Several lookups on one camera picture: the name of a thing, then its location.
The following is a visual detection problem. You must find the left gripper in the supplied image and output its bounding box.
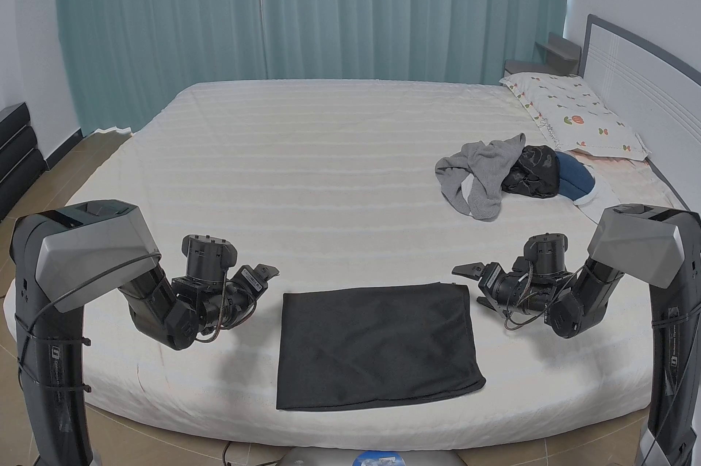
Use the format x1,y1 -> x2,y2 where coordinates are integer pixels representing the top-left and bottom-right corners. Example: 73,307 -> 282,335
225,263 -> 281,319

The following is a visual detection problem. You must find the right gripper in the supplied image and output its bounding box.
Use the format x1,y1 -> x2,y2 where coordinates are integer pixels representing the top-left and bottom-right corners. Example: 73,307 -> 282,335
452,261 -> 521,316

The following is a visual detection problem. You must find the black T-shirt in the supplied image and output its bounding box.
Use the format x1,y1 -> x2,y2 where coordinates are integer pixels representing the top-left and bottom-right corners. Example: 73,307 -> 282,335
275,281 -> 487,412

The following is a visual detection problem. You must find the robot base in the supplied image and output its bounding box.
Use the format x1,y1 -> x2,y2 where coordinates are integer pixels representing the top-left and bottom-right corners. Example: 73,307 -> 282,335
279,447 -> 433,466

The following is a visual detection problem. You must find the bed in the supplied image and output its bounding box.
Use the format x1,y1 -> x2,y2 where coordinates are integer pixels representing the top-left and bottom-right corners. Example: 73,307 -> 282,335
0,14 -> 701,454

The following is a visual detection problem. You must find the grey garment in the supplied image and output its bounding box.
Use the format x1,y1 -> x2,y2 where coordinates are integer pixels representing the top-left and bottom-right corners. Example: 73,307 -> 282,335
435,133 -> 528,222

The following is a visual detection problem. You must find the black printed garment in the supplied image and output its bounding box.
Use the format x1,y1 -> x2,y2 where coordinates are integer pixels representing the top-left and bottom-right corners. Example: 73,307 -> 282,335
501,144 -> 560,199

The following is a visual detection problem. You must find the dark blue garment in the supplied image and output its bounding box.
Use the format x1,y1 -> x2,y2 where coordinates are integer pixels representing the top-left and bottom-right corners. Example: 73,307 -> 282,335
553,150 -> 599,202

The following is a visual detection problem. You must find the white garment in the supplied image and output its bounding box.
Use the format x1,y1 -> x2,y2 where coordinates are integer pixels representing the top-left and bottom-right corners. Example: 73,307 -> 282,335
575,176 -> 622,224

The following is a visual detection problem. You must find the white printed pillow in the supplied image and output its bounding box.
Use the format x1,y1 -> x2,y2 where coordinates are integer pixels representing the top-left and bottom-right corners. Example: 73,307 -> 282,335
499,72 -> 648,161

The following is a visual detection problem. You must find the grey bedside table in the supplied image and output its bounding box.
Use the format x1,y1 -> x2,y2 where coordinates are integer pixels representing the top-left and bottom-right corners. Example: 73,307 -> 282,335
503,32 -> 582,77

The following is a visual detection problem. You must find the black chest of drawers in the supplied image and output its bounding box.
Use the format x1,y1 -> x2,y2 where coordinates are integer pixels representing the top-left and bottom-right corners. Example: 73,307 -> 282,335
0,102 -> 46,224

